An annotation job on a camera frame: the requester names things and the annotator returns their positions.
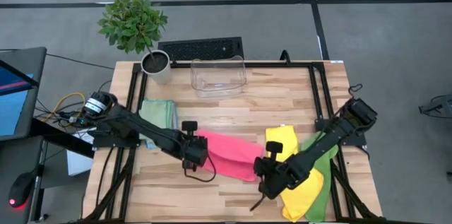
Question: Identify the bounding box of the black floor cable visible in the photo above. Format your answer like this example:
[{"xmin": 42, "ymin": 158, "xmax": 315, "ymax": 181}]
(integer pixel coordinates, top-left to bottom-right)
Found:
[{"xmin": 45, "ymin": 53, "xmax": 116, "ymax": 71}]

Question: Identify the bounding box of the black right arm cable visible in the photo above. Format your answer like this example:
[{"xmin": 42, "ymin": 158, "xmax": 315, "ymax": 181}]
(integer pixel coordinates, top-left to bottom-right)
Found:
[{"xmin": 249, "ymin": 83, "xmax": 364, "ymax": 213}]

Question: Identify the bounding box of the pink microfiber towel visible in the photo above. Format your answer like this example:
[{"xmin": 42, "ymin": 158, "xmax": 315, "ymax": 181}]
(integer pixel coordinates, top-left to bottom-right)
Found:
[{"xmin": 196, "ymin": 128, "xmax": 265, "ymax": 183}]

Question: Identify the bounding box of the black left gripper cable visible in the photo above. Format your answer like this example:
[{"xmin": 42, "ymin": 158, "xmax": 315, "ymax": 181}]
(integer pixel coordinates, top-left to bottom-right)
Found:
[{"xmin": 182, "ymin": 153, "xmax": 218, "ymax": 184}]

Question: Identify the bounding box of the yellow microfiber towel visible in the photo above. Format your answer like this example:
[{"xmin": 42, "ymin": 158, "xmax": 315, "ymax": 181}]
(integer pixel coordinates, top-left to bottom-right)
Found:
[{"xmin": 264, "ymin": 124, "xmax": 325, "ymax": 223}]

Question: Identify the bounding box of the lime green microfiber towel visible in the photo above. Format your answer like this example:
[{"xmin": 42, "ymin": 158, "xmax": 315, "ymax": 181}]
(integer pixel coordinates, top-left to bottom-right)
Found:
[{"xmin": 299, "ymin": 131, "xmax": 339, "ymax": 223}]

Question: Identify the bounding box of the green plant in white pot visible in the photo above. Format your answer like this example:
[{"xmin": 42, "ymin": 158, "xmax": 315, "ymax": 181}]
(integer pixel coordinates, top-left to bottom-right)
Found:
[{"xmin": 97, "ymin": 0, "xmax": 173, "ymax": 86}]

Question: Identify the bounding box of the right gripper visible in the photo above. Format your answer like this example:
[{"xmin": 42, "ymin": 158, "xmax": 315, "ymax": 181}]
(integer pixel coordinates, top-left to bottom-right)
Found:
[{"xmin": 253, "ymin": 141, "xmax": 296, "ymax": 200}]

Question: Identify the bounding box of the yellow cable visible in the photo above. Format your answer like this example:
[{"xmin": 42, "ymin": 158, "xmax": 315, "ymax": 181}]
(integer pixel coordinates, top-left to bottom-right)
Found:
[{"xmin": 42, "ymin": 91, "xmax": 88, "ymax": 123}]

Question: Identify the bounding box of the black mesh computer case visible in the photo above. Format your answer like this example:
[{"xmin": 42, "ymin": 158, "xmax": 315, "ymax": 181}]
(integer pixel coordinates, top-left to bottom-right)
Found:
[{"xmin": 157, "ymin": 36, "xmax": 244, "ymax": 61}]

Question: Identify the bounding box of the white paper sheet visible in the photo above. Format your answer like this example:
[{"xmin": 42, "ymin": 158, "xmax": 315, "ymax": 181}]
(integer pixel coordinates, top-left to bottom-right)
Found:
[{"xmin": 66, "ymin": 128, "xmax": 95, "ymax": 177}]

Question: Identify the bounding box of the black side desk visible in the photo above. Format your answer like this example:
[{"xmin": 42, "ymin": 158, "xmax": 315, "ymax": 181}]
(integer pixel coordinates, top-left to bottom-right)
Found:
[{"xmin": 0, "ymin": 117, "xmax": 95, "ymax": 224}]

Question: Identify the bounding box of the grey metal stand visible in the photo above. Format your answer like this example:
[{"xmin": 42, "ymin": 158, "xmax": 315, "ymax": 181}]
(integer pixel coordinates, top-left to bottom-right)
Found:
[{"xmin": 418, "ymin": 93, "xmax": 452, "ymax": 119}]

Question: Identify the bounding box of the clear plastic bin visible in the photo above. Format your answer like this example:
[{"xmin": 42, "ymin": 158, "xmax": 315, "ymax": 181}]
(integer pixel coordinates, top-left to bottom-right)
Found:
[{"xmin": 190, "ymin": 56, "xmax": 247, "ymax": 98}]

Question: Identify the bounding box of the light blue teal-edged towel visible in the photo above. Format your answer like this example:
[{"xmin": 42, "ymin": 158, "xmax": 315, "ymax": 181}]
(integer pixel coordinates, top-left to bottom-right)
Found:
[{"xmin": 143, "ymin": 100, "xmax": 180, "ymax": 150}]

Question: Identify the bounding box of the black computer mouse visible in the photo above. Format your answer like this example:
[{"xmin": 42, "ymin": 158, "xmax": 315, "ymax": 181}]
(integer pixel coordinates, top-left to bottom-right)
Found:
[{"xmin": 7, "ymin": 171, "xmax": 35, "ymax": 211}]

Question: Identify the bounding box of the dark monitor with blue screen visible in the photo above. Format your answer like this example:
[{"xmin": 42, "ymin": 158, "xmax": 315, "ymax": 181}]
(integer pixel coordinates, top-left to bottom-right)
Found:
[{"xmin": 0, "ymin": 47, "xmax": 47, "ymax": 142}]

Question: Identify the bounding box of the black aluminium table frame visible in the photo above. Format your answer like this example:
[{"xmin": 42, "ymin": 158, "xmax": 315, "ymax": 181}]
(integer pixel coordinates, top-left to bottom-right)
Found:
[{"xmin": 79, "ymin": 60, "xmax": 386, "ymax": 223}]

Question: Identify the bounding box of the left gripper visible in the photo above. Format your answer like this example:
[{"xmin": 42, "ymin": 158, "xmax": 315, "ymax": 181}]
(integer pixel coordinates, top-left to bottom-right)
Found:
[{"xmin": 178, "ymin": 120, "xmax": 209, "ymax": 172}]

